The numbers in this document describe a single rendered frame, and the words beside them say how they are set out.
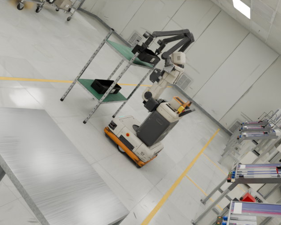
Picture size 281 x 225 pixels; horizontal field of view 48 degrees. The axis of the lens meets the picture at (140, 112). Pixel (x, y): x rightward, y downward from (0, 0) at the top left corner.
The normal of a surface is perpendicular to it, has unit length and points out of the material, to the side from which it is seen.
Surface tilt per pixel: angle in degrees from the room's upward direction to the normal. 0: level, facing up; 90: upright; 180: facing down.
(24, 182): 0
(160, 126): 90
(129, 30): 90
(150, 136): 90
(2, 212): 0
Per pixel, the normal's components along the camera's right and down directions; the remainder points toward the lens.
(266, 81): -0.32, 0.07
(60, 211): 0.62, -0.74
